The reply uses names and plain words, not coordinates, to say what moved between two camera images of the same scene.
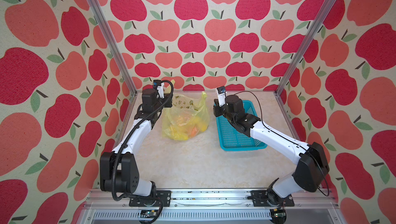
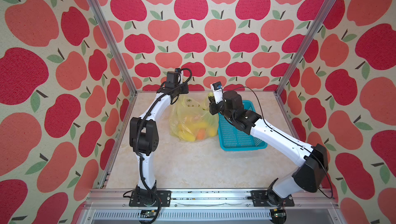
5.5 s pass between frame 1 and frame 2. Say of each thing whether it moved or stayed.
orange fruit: moved
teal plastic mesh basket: stayed
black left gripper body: moved
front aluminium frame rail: stayed
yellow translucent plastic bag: moved
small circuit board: stayed
